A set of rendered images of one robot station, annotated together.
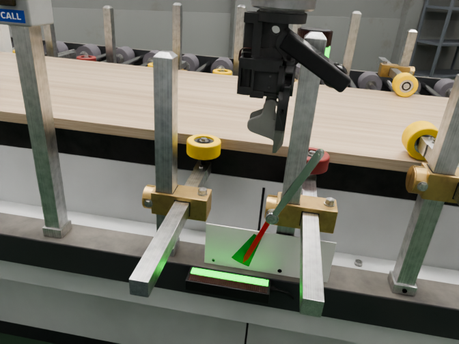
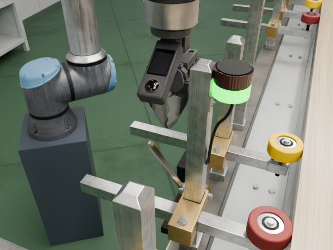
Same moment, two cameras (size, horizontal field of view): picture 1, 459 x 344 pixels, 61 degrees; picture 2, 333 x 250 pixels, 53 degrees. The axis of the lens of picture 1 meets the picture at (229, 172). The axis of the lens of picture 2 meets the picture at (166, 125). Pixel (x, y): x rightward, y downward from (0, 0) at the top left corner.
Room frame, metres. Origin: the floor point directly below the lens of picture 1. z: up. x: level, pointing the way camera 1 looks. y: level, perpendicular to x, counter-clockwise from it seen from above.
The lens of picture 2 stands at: (0.72, -0.60, 1.41)
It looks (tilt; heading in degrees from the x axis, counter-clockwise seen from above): 37 degrees down; 105
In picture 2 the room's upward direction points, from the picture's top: straight up
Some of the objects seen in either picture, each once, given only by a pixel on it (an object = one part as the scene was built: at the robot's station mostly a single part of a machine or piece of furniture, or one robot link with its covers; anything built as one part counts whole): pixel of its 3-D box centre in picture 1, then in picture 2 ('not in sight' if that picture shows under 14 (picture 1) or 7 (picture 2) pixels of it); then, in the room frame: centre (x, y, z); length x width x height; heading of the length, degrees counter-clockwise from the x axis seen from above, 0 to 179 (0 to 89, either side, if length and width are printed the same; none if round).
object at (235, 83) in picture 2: (314, 36); (233, 73); (0.71, -0.13, 1.17); 0.06 x 0.06 x 0.02
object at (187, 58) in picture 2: (271, 55); (172, 55); (0.59, -0.05, 1.15); 0.09 x 0.08 x 0.12; 82
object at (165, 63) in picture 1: (166, 174); (225, 124); (0.69, 0.13, 0.89); 0.04 x 0.04 x 0.48; 82
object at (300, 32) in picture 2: not in sight; (264, 28); (0.78, 1.08, 0.81); 0.44 x 0.03 x 0.04; 172
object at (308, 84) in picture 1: (295, 166); (195, 171); (0.66, -0.12, 0.94); 0.04 x 0.04 x 0.48; 82
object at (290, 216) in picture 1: (300, 210); (192, 211); (0.66, -0.14, 0.85); 0.14 x 0.06 x 0.05; 82
